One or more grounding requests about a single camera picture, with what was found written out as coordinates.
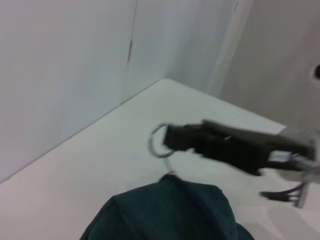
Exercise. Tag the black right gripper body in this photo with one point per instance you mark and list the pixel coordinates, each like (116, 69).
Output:
(245, 150)

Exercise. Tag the dark teal insulated lunch bag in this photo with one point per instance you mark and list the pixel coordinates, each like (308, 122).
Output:
(162, 212)

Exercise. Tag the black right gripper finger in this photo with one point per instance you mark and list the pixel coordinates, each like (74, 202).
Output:
(182, 137)

